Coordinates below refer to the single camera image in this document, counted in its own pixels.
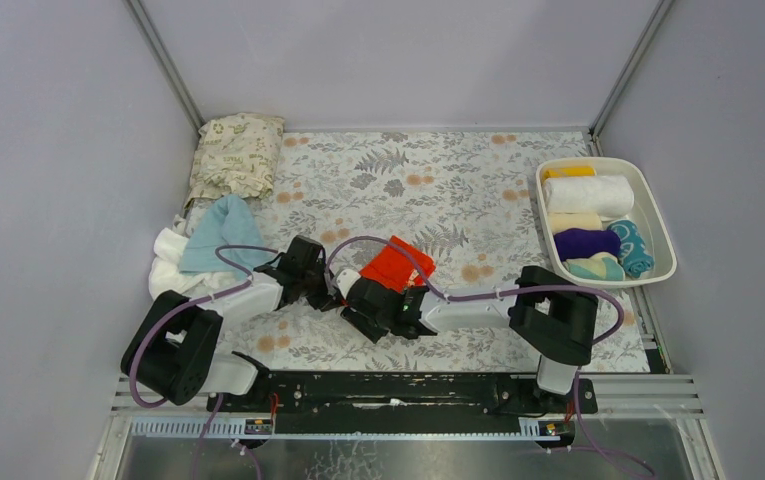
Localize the orange red towel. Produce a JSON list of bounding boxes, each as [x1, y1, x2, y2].
[[359, 236, 436, 291]]

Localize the teal bunny pattern towel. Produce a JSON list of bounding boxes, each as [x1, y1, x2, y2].
[[608, 219, 655, 278]]

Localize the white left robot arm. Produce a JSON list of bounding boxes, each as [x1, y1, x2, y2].
[[120, 236, 338, 409]]

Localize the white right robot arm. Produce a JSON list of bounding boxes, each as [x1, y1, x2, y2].
[[334, 266, 599, 395]]

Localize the light blue towel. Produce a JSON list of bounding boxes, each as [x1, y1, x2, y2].
[[178, 194, 265, 275]]

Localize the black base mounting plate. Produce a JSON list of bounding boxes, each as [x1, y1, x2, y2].
[[207, 371, 598, 425]]

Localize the cream leaf print towel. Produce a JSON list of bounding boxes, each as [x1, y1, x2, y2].
[[184, 113, 285, 207]]

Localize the white crumpled towel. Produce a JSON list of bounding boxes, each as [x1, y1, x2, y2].
[[148, 228, 236, 300]]

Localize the purple rolled towel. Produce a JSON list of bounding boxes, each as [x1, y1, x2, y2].
[[553, 228, 621, 261]]

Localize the cream rolled towel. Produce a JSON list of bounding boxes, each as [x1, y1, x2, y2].
[[547, 212, 603, 234]]

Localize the pale green rolled towel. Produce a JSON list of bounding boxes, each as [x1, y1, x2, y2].
[[563, 252, 626, 282]]

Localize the yellow rolled towel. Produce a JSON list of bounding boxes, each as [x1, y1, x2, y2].
[[542, 166, 597, 180]]

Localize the white rolled towel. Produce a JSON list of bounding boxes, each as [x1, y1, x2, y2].
[[543, 175, 635, 219]]

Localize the white plastic tray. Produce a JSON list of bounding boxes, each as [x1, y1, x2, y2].
[[535, 157, 677, 289]]

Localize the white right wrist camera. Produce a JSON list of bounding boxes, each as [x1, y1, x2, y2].
[[335, 268, 361, 299]]

